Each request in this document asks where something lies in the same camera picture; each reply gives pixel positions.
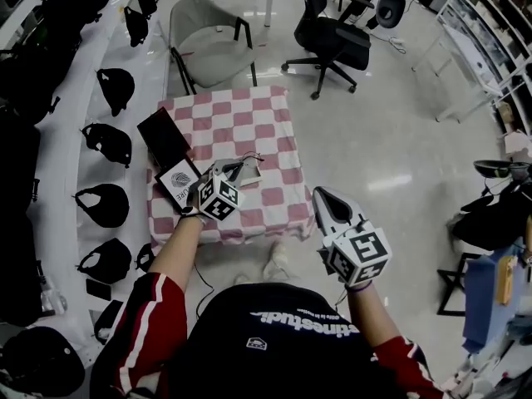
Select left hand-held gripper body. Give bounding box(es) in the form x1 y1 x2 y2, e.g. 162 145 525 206
197 159 247 223

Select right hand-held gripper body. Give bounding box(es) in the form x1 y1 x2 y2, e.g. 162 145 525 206
311 185 394 288

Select thin-framed eyeglasses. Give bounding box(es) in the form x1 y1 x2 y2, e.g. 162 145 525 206
239 151 266 170

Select grey glasses case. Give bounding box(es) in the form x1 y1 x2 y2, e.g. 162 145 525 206
236 158 264 189

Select person's right forearm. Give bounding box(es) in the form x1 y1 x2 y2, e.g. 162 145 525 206
347 283 402 351

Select person's left forearm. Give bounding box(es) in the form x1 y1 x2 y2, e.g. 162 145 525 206
147 216 204 282

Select person's left hand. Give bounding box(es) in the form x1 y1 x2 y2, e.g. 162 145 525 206
185 177 209 226

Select pink and white checkered tablecloth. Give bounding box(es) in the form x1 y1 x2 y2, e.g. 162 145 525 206
145 84 317 249

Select person's legs and shoes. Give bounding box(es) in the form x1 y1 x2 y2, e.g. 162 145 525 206
232 241 303 286

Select row of black bags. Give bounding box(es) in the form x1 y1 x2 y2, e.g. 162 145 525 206
0 0 163 399

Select grey armchair with black legs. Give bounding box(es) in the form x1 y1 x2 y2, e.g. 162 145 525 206
168 0 259 96

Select person's black and red shirt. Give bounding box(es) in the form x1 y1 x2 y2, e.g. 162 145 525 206
89 271 450 399

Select blue table cover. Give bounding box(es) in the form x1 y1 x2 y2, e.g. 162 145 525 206
461 243 529 355

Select black phone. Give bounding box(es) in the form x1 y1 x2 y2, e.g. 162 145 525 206
85 278 112 301

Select wooden box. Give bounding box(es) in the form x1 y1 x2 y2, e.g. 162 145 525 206
496 254 519 306

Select white metal shelving rack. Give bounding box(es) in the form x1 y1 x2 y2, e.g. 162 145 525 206
0 0 171 373

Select black office chair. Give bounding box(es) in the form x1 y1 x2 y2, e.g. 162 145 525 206
281 0 372 101

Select white side table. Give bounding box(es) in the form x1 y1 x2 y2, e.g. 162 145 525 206
411 27 506 124

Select black oval hanging pack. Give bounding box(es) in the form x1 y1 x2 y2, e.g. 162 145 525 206
376 0 407 29

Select white storage shelving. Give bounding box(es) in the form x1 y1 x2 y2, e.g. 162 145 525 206
436 0 532 136

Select black frame with white print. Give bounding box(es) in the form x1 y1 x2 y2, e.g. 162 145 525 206
154 155 204 215

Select black picture frame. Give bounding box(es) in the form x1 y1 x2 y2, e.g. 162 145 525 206
136 106 193 170

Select black crossed table frame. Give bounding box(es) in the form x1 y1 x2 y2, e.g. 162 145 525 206
436 252 483 318

